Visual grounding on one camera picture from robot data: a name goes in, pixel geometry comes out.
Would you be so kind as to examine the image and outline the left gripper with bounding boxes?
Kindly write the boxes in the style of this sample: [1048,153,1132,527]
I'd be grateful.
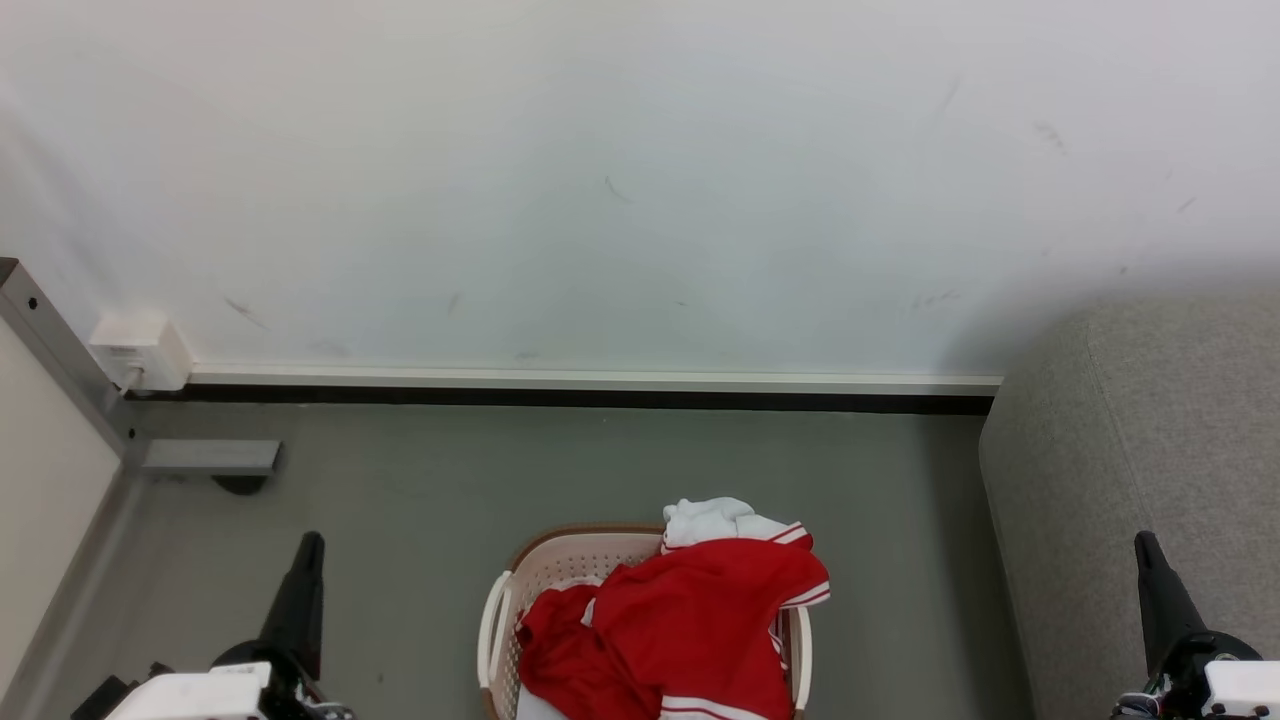
[70,532,353,720]

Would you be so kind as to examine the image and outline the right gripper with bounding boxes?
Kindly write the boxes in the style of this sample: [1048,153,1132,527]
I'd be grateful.
[1113,531,1280,720]

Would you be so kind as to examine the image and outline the beige perforated laundry basket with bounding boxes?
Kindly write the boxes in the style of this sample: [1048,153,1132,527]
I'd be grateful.
[477,523,813,720]

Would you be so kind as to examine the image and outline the grey fabric sofa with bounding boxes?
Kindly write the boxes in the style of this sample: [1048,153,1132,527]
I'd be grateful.
[978,293,1280,720]

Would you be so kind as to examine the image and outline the red shorts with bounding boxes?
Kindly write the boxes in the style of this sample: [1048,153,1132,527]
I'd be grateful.
[514,584,663,720]

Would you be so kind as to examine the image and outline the white partition panel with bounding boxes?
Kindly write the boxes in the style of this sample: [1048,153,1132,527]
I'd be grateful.
[0,318,123,696]

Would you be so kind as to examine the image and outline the white and black baseboard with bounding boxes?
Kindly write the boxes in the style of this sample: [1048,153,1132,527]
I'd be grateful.
[124,364,1004,417]

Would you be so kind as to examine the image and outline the red jersey white striped trim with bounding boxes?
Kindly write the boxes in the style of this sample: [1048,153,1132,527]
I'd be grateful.
[583,522,832,720]

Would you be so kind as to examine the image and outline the white crumpled garment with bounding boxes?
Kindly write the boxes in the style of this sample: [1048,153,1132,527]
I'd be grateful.
[661,497,801,550]

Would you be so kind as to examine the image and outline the grey metal foot bracket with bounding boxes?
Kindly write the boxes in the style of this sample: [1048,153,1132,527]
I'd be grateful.
[140,438,284,478]

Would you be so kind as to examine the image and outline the white wall outlet box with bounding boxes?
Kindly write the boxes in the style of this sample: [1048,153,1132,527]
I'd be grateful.
[88,311,194,393]

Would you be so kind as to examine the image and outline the grey metal frame post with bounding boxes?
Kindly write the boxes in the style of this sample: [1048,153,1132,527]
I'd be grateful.
[0,257,143,473]

